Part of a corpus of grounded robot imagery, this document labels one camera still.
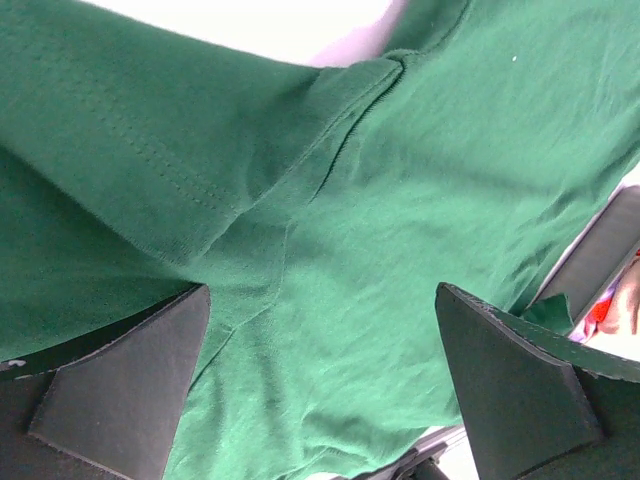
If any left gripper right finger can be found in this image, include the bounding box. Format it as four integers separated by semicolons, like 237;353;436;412
435;283;639;479

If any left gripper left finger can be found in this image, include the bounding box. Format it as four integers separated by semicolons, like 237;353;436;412
1;285;210;479

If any green t shirt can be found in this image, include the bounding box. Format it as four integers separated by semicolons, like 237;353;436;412
1;1;639;479

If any lilac t shirt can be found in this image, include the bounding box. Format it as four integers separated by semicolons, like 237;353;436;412
569;319;597;344

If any beige t shirt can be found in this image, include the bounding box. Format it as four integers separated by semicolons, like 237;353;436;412
598;263;639;336

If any orange t shirt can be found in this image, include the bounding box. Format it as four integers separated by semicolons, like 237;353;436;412
588;297;612;324

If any grey laundry basket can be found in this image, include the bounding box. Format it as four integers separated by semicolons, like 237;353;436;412
534;186;639;322

